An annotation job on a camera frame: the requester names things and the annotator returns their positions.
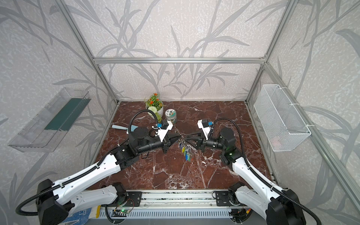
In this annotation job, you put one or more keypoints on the potted artificial flower plant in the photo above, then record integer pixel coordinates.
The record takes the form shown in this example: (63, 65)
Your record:
(154, 104)

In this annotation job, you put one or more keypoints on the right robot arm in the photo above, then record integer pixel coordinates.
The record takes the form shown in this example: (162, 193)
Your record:
(274, 204)

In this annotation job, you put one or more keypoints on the black mounting plate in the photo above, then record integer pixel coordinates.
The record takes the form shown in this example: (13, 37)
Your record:
(132, 199)
(222, 198)

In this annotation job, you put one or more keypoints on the round printed tin can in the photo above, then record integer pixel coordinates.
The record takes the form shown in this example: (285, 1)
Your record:
(171, 115)

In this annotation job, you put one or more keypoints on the blue dotted work glove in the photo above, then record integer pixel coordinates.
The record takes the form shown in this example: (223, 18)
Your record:
(78, 218)

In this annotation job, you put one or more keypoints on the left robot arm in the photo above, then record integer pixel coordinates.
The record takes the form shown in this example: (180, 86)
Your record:
(55, 201)

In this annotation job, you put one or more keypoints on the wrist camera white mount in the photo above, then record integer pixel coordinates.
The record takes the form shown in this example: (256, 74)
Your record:
(206, 126)
(161, 129)

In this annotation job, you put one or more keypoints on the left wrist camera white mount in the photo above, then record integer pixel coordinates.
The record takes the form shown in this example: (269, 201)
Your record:
(161, 129)

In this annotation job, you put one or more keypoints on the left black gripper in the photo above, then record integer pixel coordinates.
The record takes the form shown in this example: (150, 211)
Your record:
(164, 142)

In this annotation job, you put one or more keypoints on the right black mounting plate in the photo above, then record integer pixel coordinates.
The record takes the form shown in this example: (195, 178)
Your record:
(222, 198)

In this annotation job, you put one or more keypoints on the clear plastic wall shelf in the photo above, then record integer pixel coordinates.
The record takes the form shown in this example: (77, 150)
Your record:
(48, 128)

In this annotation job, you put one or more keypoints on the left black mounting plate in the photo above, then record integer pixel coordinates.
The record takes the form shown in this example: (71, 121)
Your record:
(132, 199)

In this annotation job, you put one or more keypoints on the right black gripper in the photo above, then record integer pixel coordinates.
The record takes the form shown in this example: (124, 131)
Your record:
(200, 142)

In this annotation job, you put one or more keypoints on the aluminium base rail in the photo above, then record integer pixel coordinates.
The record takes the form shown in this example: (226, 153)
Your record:
(202, 198)

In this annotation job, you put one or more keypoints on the keyring with coloured key tags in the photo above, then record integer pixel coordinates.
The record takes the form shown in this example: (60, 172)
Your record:
(186, 147)

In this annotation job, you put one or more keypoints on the white wire mesh basket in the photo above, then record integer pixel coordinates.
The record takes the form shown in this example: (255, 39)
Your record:
(284, 127)

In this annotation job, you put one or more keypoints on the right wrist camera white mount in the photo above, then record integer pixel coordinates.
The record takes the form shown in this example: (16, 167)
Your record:
(206, 126)

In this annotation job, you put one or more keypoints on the light blue garden trowel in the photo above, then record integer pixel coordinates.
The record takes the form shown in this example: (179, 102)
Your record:
(133, 127)

